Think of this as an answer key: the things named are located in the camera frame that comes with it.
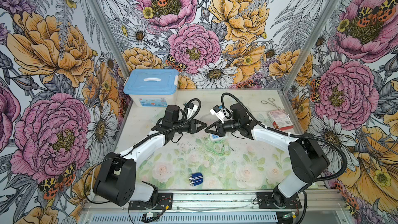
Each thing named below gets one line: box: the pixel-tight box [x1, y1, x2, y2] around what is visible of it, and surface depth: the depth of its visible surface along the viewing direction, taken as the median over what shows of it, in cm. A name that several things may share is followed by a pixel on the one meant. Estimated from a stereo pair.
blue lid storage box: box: [123, 68, 179, 108], surface depth 105 cm
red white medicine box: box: [266, 109, 294, 131], surface depth 101 cm
